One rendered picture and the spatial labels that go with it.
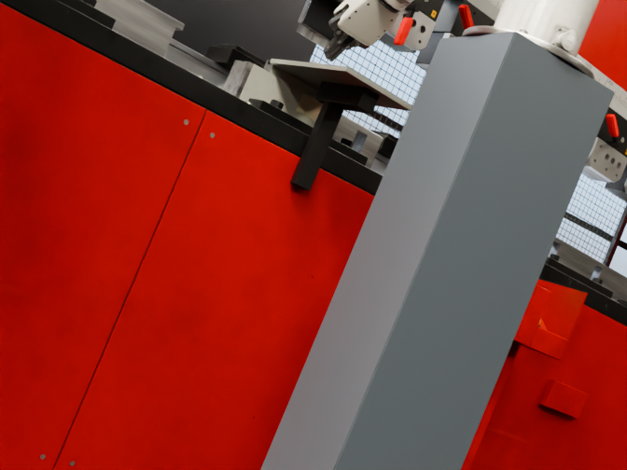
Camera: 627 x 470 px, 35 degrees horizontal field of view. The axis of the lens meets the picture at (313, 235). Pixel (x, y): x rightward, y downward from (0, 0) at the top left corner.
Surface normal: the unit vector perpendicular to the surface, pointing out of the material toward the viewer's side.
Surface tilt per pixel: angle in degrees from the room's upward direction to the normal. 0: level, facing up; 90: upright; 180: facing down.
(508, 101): 90
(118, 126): 90
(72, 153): 90
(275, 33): 90
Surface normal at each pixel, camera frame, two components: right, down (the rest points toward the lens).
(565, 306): -0.80, -0.36
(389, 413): 0.41, 0.13
